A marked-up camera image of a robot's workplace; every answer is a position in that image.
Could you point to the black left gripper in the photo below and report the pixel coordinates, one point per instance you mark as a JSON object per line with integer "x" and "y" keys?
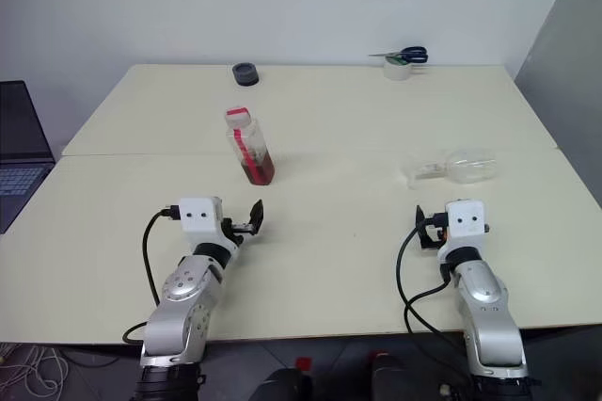
{"x": 233, "y": 230}

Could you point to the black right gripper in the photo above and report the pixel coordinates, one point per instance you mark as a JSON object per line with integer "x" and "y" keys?
{"x": 432, "y": 236}

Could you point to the clear plastic jar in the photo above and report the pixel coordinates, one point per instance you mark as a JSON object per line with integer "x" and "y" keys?
{"x": 254, "y": 156}

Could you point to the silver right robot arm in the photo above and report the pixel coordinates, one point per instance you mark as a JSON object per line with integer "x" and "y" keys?
{"x": 484, "y": 293}

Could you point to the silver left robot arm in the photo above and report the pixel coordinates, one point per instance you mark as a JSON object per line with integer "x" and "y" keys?
{"x": 183, "y": 288}

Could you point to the white bottle cap red tape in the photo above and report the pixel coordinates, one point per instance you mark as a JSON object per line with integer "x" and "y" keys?
{"x": 238, "y": 117}

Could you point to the black round cap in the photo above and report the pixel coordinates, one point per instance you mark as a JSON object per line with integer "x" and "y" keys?
{"x": 246, "y": 74}

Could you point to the white tape roll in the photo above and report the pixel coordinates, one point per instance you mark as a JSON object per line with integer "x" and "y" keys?
{"x": 395, "y": 71}

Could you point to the dark rounded shape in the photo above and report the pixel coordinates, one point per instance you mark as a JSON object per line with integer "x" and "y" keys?
{"x": 404, "y": 380}
{"x": 282, "y": 384}

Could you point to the dark laptop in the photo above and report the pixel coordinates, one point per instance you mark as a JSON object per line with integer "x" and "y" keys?
{"x": 19, "y": 137}

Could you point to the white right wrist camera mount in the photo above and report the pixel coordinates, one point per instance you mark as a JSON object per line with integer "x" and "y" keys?
{"x": 465, "y": 227}

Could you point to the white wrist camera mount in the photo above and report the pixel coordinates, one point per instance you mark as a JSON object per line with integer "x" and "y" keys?
{"x": 200, "y": 227}
{"x": 465, "y": 227}

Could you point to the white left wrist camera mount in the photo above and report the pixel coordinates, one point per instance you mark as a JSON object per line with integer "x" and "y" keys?
{"x": 200, "y": 227}

